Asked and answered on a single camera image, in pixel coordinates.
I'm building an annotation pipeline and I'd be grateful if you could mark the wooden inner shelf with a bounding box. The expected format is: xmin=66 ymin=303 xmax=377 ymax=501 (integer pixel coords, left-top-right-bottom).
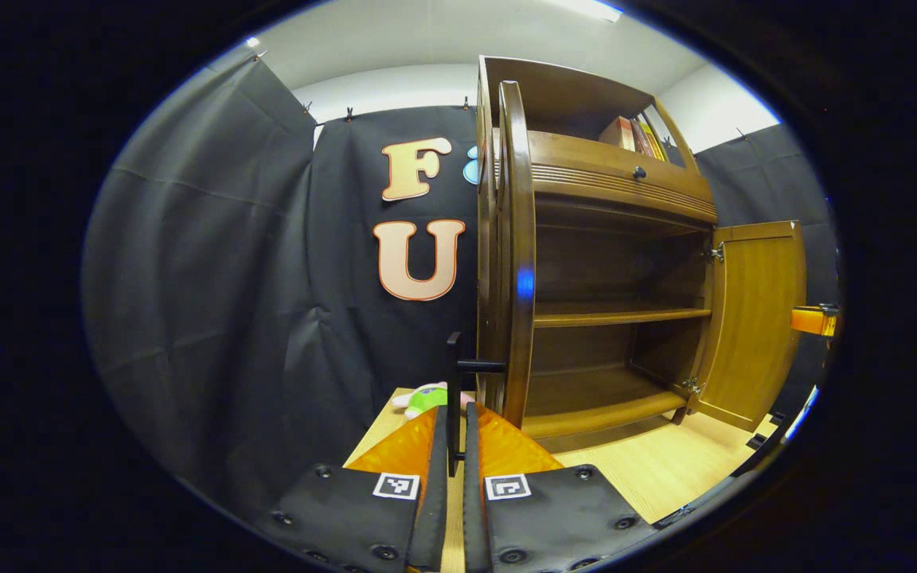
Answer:
xmin=534 ymin=301 xmax=712 ymax=329

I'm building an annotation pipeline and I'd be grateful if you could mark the yellow book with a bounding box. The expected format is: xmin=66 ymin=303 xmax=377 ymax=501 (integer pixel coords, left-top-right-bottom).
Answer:
xmin=640 ymin=115 xmax=668 ymax=162

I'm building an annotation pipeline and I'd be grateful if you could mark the black backdrop cloth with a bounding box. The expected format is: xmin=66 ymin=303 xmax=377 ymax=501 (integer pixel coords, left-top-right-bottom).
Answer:
xmin=80 ymin=56 xmax=841 ymax=518

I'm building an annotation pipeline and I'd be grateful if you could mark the wooden cabinet drawer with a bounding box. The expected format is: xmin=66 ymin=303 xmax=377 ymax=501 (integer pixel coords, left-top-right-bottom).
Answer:
xmin=494 ymin=130 xmax=719 ymax=224

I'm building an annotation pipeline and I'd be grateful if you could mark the green and pink plush toy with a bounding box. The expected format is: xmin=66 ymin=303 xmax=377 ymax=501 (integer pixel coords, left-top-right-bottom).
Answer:
xmin=392 ymin=382 xmax=475 ymax=420

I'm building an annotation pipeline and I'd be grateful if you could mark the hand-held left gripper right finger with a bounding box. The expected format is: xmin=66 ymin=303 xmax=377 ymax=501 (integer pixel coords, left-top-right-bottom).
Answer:
xmin=462 ymin=402 xmax=658 ymax=573

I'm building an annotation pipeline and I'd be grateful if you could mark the wooden shoe cabinet door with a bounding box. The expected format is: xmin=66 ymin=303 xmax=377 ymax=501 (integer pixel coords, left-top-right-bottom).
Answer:
xmin=447 ymin=80 xmax=539 ymax=478
xmin=685 ymin=220 xmax=808 ymax=451

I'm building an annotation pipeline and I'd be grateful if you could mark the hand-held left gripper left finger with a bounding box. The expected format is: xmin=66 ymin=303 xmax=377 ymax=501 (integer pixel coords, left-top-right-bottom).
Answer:
xmin=256 ymin=404 xmax=450 ymax=573

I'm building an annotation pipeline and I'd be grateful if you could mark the wooden double-door shoe cabinet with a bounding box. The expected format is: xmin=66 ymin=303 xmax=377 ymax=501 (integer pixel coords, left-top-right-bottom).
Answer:
xmin=474 ymin=54 xmax=720 ymax=454

